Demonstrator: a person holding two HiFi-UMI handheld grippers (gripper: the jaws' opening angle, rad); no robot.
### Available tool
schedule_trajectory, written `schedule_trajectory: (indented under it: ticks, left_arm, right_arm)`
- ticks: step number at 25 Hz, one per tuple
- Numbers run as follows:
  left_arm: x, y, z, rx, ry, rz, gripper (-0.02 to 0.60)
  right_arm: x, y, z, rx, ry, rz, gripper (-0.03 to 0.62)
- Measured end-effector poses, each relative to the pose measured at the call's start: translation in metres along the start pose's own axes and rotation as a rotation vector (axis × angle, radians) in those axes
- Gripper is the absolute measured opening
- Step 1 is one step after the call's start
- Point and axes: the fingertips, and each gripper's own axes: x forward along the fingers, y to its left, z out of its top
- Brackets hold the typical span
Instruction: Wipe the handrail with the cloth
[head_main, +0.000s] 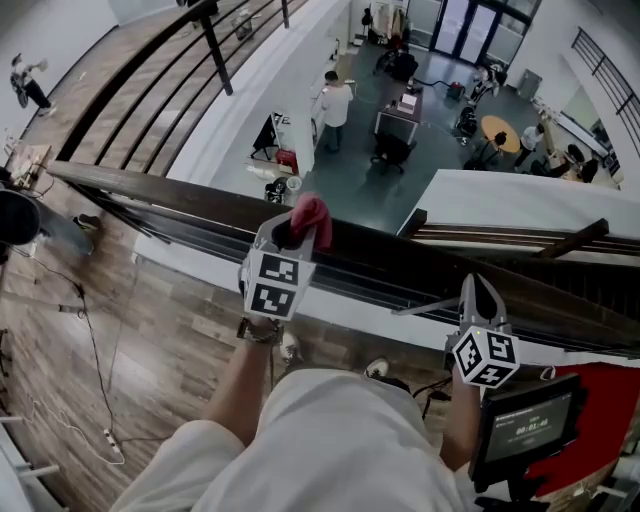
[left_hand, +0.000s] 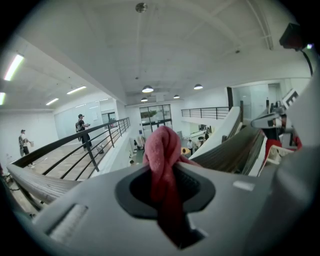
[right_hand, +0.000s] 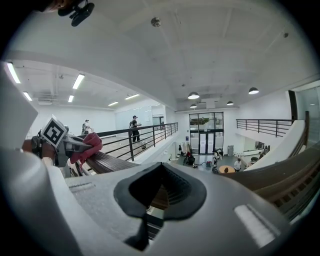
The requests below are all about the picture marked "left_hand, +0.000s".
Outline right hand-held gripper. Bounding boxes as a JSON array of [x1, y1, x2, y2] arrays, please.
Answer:
[[250, 87, 301, 148]]

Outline white staircase balustrade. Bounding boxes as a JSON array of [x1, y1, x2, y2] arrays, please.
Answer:
[[188, 101, 245, 161]]

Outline pink cloth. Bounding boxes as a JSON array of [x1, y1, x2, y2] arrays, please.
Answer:
[[142, 125, 208, 248]]

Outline person's white shirt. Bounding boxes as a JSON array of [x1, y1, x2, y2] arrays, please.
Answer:
[[287, 74, 320, 156]]

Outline white coats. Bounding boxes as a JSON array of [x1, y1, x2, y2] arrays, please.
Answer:
[[133, 134, 147, 151]]

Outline red panel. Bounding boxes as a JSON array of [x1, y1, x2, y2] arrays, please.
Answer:
[[261, 128, 304, 171]]

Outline black head camera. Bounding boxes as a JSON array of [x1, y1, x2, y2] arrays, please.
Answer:
[[279, 22, 310, 53]]

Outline black metal balcony railing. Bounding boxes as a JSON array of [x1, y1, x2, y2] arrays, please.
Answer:
[[181, 106, 233, 121]]

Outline glass entrance doors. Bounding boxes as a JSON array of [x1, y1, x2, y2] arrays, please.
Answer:
[[139, 104, 174, 138]]

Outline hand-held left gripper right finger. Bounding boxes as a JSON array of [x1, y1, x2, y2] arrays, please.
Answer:
[[174, 161, 276, 256]]

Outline black head camera cable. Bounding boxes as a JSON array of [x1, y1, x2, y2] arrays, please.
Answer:
[[301, 49, 315, 78]]

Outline frosted glass partition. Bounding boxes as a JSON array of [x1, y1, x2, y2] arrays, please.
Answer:
[[53, 98, 119, 141]]

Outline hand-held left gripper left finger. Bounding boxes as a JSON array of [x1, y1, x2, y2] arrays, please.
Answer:
[[31, 163, 181, 256]]

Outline group of ceiling tube lights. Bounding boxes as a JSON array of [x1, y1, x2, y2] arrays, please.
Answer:
[[0, 54, 88, 106]]

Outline dark wooden handrail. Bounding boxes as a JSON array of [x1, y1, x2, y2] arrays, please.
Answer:
[[6, 116, 266, 212]]

